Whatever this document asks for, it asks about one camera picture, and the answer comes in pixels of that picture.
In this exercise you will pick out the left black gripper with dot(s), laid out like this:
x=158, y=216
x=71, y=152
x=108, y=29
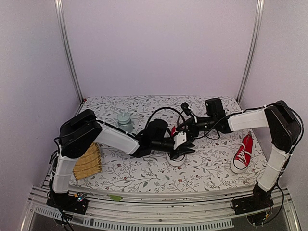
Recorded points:
x=182, y=150

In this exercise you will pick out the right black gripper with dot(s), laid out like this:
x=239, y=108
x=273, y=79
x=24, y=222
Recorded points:
x=192, y=130

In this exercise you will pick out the red sneaker with laces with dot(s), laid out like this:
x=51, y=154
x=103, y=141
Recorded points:
x=181, y=159

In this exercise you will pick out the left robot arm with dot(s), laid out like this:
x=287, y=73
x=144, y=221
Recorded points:
x=81, y=131

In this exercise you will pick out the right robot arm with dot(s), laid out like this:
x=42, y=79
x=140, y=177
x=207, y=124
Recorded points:
x=283, y=124

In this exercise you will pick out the floral patterned table mat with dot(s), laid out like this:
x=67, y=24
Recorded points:
x=207, y=169

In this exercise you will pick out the green tape piece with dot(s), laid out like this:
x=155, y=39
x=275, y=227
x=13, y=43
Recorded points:
x=115, y=198

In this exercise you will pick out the woven bamboo basket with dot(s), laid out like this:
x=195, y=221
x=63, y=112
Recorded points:
x=88, y=164

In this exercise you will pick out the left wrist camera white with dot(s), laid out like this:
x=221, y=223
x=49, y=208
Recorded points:
x=179, y=139

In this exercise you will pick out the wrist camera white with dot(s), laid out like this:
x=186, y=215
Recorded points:
x=179, y=139
x=188, y=111

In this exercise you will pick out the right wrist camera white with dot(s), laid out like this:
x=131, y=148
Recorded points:
x=188, y=111

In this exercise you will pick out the front aluminium rail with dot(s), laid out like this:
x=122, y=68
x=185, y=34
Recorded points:
x=194, y=211

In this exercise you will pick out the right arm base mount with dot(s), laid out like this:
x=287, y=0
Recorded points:
x=255, y=202

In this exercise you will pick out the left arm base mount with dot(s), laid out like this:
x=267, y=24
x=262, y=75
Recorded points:
x=66, y=202

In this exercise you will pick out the right aluminium frame post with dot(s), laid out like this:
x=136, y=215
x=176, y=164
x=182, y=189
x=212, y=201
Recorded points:
x=251, y=50

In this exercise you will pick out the aluminium frame post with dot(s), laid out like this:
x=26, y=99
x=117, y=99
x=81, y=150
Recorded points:
x=67, y=50
x=251, y=50

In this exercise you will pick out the left aluminium frame post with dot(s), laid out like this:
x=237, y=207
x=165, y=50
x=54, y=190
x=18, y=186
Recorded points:
x=67, y=50

